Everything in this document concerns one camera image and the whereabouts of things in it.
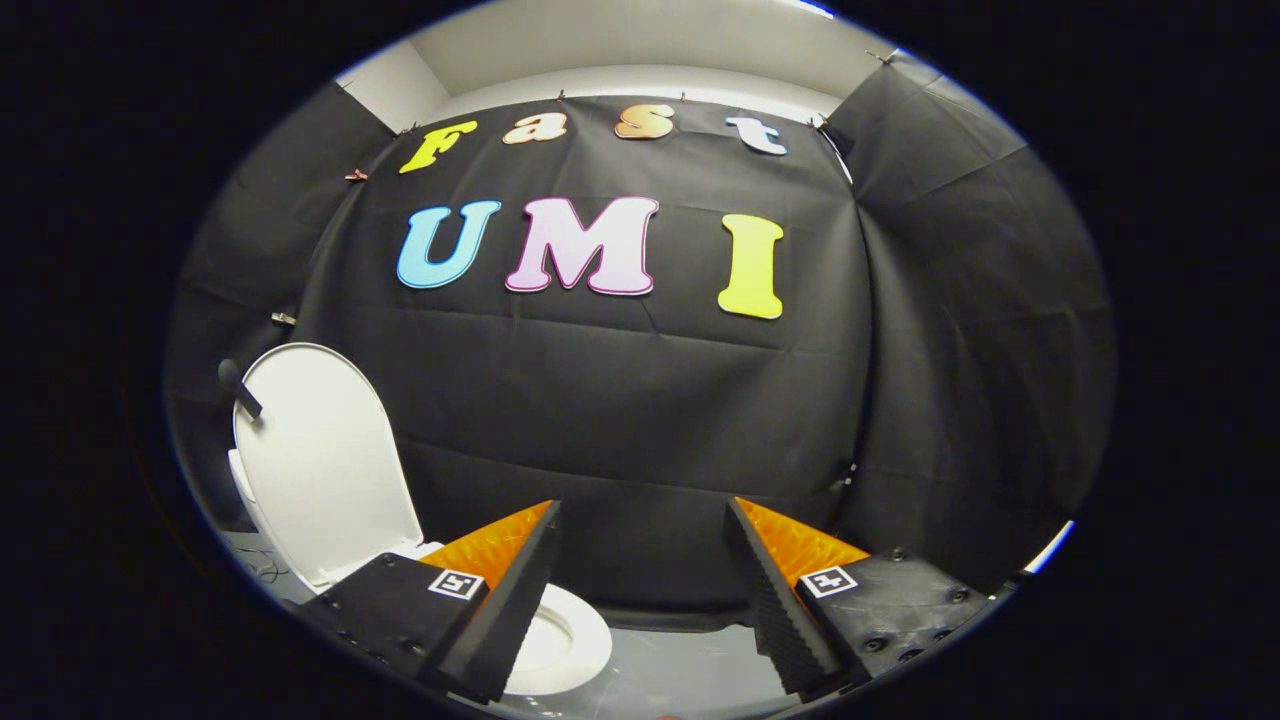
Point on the black backdrop cloth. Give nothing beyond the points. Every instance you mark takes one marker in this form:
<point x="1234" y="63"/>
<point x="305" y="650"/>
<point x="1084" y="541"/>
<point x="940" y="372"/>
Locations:
<point x="600" y="400"/>

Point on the white toilet lid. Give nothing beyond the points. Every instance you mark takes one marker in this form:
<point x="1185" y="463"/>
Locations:
<point x="320" y="460"/>

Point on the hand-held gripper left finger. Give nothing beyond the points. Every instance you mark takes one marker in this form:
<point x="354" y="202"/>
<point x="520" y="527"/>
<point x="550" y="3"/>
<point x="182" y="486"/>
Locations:
<point x="500" y="615"/>

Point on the black rod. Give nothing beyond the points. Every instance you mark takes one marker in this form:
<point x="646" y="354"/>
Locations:
<point x="238" y="385"/>

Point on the white toilet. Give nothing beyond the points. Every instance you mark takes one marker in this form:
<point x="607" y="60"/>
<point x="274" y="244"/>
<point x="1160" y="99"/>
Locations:
<point x="570" y="640"/>

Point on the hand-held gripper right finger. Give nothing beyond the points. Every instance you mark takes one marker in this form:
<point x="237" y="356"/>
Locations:
<point x="775" y="615"/>

